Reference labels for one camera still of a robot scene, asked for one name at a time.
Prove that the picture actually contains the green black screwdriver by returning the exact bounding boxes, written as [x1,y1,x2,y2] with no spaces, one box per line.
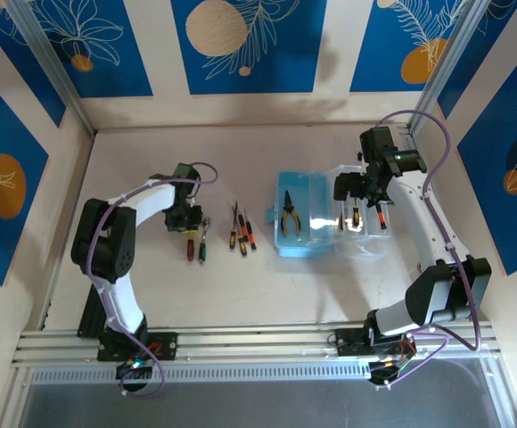
[197,225,210,265]

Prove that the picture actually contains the yellow black long-nose pliers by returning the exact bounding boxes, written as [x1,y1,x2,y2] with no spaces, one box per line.
[280,189,302,236]

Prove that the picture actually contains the slim orange black precision screwdriver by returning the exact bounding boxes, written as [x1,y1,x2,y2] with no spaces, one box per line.
[242,205,259,251]

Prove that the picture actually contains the blue clear-lid plastic tool box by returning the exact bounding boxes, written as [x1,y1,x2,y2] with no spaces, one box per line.
[265,164,393,260]

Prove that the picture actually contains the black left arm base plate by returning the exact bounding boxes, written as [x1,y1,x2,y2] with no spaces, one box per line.
[96,332,179,362]

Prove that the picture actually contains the orange-black screwdriver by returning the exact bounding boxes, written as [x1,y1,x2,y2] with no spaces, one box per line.
[228,200,240,251]

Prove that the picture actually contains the aluminium frame rail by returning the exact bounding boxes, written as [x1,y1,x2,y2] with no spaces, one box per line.
[11,323,505,369]

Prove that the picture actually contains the grey slotted cable duct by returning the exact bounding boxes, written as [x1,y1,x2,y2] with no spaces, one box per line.
[29,366,373,385]

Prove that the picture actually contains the aluminium side rail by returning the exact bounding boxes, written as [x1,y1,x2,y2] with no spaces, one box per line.
[396,122,473,322]

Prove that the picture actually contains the black extrusion block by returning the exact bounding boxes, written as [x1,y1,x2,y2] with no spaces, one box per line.
[77,284,108,339]

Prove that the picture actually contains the small black screwdriver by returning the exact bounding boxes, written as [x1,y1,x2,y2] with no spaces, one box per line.
[232,207,248,258]

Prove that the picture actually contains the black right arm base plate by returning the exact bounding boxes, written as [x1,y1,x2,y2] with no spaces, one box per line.
[335,327,418,358]

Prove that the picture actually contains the aluminium corner post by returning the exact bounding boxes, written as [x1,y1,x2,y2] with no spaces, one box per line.
[6,0,95,136]
[408,0,494,131]

